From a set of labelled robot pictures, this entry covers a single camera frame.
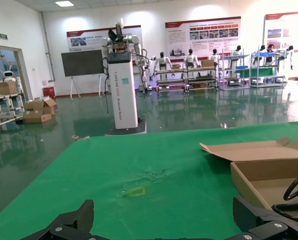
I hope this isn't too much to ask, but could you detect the white humanoid robot black head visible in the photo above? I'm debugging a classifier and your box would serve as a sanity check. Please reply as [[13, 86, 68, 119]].
[[278, 45, 295, 71], [228, 44, 244, 71], [148, 51, 172, 81], [208, 48, 221, 67], [182, 48, 202, 73], [253, 44, 267, 66]]

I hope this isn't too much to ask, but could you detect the open cardboard box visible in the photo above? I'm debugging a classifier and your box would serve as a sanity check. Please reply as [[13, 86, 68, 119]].
[[23, 98, 57, 116]]

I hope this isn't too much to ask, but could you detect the white pipe frame table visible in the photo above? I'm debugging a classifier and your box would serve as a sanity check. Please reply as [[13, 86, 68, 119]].
[[0, 92, 25, 136]]

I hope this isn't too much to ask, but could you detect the green table cloth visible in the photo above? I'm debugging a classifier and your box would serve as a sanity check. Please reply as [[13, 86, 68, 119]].
[[0, 120, 298, 240]]

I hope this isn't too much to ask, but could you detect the grey wall pipe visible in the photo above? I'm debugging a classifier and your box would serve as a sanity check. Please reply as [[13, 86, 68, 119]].
[[40, 11, 56, 83]]

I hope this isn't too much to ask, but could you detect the yellow rectangle mark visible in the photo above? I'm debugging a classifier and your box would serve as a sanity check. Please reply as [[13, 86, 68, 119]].
[[128, 186, 147, 198]]

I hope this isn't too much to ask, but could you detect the black power cord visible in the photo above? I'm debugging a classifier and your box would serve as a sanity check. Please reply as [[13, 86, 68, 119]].
[[271, 169, 298, 226]]

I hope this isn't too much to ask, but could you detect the person in dark top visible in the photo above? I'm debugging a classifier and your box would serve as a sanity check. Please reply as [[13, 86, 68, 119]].
[[266, 43, 277, 66]]

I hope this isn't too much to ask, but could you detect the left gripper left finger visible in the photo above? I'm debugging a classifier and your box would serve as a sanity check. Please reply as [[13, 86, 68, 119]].
[[21, 199, 107, 240]]

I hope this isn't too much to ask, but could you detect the long low wall poster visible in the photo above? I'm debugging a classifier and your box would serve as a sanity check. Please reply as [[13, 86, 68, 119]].
[[66, 24, 143, 52]]

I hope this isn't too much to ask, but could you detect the cardboard box with print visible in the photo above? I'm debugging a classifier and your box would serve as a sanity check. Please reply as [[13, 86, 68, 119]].
[[0, 81, 18, 96]]

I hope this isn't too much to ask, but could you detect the grey door frame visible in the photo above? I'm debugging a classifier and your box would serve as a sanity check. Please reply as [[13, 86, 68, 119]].
[[0, 43, 34, 101]]

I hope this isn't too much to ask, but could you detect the white blue shelf rack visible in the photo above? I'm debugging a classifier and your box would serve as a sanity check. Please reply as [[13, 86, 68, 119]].
[[250, 47, 287, 89], [218, 48, 251, 91]]

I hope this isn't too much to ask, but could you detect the black screen on stand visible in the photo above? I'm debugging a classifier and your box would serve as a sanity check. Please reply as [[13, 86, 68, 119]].
[[60, 49, 105, 100]]

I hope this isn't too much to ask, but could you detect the grey metal shelf rack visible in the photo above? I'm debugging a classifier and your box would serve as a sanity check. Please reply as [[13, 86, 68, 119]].
[[186, 66, 219, 92], [155, 67, 187, 94]]

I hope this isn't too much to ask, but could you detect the large wall poster red banner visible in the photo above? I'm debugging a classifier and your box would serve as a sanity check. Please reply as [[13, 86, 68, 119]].
[[164, 16, 242, 60]]

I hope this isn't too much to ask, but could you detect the tall wall poster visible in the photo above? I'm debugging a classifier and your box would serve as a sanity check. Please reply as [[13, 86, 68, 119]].
[[263, 10, 298, 51]]

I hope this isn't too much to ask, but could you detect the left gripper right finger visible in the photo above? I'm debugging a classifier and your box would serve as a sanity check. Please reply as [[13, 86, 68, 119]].
[[228, 196, 298, 240]]

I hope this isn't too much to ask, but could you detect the cardboard mailer box torn edge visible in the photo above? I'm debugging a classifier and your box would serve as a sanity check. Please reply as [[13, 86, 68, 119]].
[[199, 136, 298, 227]]

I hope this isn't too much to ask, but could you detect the flat closed cardboard box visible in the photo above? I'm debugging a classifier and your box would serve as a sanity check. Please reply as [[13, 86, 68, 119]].
[[22, 109, 52, 124]]

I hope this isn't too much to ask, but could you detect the small white round-head robot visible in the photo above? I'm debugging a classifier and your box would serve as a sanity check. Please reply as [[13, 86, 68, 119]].
[[1, 63, 18, 83]]

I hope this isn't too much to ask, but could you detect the green panel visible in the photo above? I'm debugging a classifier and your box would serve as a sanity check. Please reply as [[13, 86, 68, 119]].
[[235, 67, 275, 79]]

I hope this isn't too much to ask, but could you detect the red box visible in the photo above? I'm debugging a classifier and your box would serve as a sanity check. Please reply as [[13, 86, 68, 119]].
[[42, 87, 57, 99]]

